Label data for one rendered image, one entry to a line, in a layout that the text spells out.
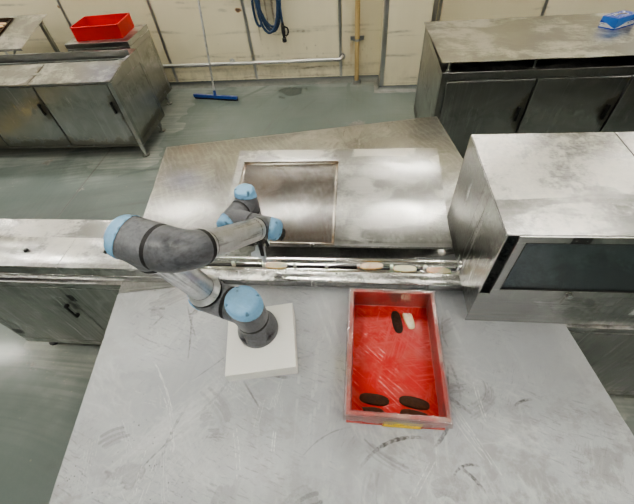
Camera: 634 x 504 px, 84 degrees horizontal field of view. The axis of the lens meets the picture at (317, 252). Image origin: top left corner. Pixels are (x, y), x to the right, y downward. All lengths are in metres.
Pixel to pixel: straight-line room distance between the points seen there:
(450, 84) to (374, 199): 1.42
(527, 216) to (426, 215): 0.59
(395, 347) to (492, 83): 2.15
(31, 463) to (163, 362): 1.32
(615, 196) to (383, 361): 0.90
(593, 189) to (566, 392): 0.67
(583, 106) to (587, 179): 1.95
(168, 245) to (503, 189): 1.00
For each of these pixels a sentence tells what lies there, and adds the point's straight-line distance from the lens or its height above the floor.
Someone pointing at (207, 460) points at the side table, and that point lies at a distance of 1.35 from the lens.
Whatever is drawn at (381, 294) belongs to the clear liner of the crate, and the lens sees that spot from 1.40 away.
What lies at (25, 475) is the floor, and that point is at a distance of 2.70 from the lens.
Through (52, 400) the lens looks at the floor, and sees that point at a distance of 2.79.
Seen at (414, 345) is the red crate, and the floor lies 0.82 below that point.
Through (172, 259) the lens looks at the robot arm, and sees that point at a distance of 0.87.
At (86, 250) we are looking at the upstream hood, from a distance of 1.94.
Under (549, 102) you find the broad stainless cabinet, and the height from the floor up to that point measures 0.71.
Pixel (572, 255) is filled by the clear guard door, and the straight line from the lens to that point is 1.29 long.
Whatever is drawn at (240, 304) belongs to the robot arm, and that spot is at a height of 1.11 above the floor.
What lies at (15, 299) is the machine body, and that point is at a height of 0.63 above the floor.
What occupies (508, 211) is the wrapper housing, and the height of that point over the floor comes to 1.30.
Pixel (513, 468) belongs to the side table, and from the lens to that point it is 1.36.
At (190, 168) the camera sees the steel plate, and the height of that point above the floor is 0.82.
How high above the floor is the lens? 2.07
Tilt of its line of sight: 50 degrees down
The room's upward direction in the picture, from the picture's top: 6 degrees counter-clockwise
